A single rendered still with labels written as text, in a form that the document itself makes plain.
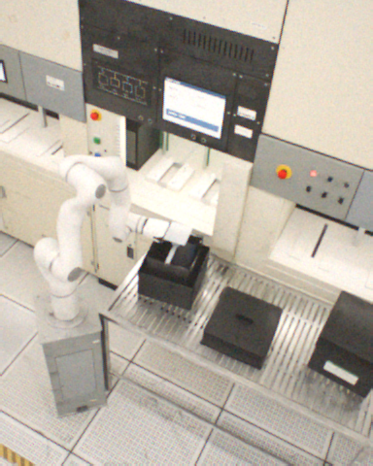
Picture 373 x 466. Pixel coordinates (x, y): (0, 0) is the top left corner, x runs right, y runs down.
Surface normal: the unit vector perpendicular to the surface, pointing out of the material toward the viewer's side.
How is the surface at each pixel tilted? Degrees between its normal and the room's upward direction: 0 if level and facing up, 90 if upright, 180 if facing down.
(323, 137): 90
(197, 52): 90
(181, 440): 0
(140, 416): 0
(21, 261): 0
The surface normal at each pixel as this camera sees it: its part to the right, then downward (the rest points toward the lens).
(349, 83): -0.45, 0.60
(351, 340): 0.07, -0.71
